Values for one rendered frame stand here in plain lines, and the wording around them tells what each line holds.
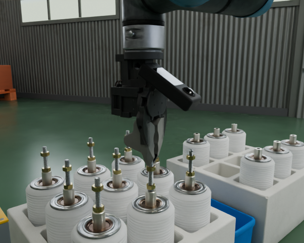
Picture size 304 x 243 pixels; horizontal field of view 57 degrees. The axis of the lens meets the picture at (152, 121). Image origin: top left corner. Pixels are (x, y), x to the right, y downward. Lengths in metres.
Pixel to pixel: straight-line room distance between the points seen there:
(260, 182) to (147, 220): 0.42
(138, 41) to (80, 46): 3.48
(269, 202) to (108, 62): 3.11
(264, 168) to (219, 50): 2.39
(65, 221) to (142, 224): 0.15
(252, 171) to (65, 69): 3.54
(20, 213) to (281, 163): 0.75
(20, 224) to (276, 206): 0.66
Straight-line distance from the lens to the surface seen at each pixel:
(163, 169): 0.75
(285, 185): 0.92
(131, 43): 0.50
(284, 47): 3.09
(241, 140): 1.18
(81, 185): 0.74
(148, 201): 0.57
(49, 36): 4.32
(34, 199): 0.70
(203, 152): 0.99
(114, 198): 0.63
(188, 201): 0.63
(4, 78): 4.42
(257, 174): 0.86
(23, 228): 0.70
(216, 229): 0.66
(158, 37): 0.50
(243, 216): 0.86
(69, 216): 0.58
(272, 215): 0.89
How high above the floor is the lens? 0.53
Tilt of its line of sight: 12 degrees down
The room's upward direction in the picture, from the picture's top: straight up
